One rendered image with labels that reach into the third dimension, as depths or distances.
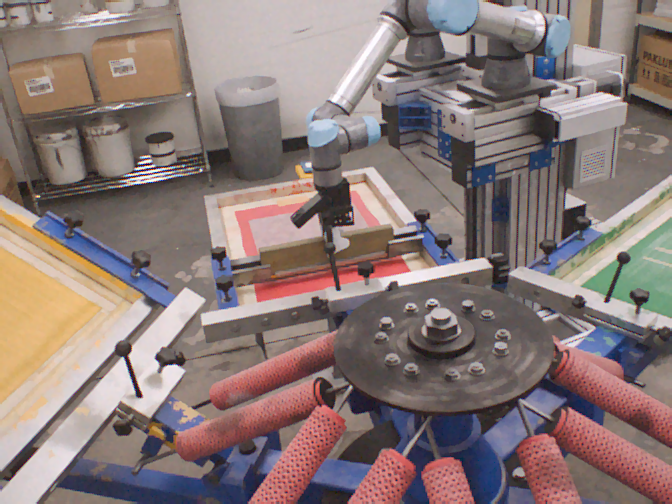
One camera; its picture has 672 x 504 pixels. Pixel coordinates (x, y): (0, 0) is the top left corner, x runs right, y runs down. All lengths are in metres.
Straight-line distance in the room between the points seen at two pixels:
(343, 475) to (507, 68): 1.45
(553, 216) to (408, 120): 0.68
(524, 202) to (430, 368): 1.84
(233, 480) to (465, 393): 0.46
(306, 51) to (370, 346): 4.60
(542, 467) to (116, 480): 0.83
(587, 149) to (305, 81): 3.14
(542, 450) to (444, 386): 0.14
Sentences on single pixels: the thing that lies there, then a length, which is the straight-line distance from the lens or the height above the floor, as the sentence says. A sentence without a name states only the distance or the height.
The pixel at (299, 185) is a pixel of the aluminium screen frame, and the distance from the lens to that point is 2.36.
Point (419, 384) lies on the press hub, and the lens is 0.90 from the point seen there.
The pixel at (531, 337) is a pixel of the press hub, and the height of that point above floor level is 1.31.
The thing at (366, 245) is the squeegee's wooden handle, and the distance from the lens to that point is 1.84.
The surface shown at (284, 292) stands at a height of 0.95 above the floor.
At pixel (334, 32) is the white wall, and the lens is 5.48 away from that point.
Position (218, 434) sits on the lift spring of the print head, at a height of 1.15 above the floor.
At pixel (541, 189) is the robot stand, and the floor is 0.78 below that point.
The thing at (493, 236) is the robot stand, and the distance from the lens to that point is 2.77.
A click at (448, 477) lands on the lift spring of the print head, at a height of 1.25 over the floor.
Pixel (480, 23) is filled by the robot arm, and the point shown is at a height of 1.51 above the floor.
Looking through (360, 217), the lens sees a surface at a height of 0.96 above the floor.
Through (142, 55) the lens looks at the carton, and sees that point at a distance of 4.88.
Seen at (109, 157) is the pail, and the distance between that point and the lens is 5.15.
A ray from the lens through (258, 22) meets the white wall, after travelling 5.37.
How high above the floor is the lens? 1.88
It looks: 28 degrees down
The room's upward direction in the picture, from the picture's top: 6 degrees counter-clockwise
